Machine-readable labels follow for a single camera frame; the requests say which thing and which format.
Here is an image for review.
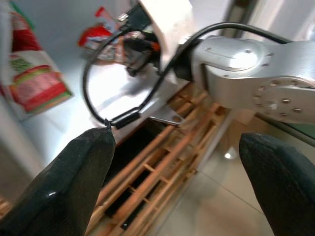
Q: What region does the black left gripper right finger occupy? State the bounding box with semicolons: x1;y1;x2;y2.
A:
238;132;315;236

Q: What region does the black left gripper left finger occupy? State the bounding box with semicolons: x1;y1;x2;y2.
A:
0;127;117;236

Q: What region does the colourful snack packet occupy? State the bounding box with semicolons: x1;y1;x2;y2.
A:
78;6;126;64

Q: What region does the black fridge with white interior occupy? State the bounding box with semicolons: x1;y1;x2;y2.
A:
0;0;237;148

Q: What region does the wooden slatted rack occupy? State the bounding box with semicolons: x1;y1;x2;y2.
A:
0;83;232;236

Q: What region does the red green printed carton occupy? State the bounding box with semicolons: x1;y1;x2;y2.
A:
0;0;74;121

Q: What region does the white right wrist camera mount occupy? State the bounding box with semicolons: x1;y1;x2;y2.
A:
136;0;197;74

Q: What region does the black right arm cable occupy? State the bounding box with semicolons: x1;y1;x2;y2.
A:
82;4;296;130

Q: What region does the metal fridge hinge bracket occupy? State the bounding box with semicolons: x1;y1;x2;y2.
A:
149;108;185;126

